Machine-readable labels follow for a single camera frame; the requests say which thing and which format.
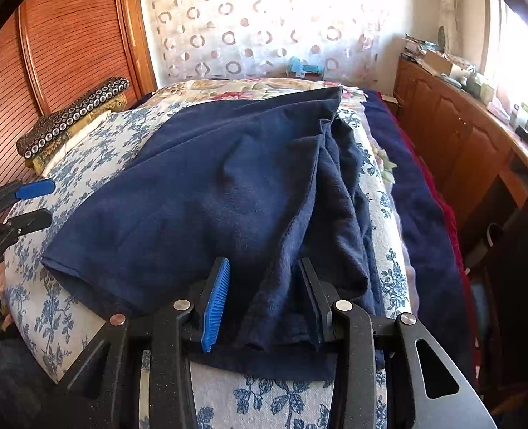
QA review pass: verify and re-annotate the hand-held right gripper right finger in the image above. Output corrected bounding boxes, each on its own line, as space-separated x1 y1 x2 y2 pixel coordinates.
300 257 498 429

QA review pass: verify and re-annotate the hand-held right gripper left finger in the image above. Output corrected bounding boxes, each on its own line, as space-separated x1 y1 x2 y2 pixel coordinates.
36 257 232 429

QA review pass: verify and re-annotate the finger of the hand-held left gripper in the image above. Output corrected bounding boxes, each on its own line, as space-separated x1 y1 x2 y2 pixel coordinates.
0 211 54 238
0 178 57 213

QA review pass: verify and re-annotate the navy blue shirt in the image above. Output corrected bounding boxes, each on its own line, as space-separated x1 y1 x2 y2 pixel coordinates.
40 85 386 381

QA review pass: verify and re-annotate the white blue floral bed sheet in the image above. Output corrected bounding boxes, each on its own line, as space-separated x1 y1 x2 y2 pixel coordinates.
2 94 409 429

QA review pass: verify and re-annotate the brown circle-patterned blanket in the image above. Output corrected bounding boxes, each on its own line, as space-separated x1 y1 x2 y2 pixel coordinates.
16 76 131 174

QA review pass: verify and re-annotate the navy blue blanket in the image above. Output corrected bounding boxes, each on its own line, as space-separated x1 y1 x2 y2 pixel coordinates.
361 89 473 369

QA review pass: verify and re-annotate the wooden headboard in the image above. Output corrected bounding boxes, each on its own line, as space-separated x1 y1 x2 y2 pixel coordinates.
0 0 158 191

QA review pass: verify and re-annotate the long wooden cabinet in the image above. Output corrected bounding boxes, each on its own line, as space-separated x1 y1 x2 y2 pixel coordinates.
393 56 528 233

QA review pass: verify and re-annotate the small blue box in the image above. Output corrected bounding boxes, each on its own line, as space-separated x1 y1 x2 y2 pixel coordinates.
285 56 326 79

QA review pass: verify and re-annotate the cardboard box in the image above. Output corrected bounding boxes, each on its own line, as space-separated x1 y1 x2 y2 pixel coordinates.
422 48 460 78

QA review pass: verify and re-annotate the pile of small desk items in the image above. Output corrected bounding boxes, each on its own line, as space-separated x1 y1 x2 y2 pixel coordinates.
452 65 528 158

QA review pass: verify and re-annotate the stack of boxes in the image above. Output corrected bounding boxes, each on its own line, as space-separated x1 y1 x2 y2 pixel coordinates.
400 33 430 66

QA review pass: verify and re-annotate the sheer circle-patterned curtain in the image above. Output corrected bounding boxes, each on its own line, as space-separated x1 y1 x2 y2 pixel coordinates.
138 0 409 89

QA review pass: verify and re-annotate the bright window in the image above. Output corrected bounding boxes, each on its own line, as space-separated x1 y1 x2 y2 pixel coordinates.
485 0 528 114

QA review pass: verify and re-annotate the cream lace curtain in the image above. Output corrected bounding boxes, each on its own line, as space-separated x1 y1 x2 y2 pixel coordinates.
433 0 468 48

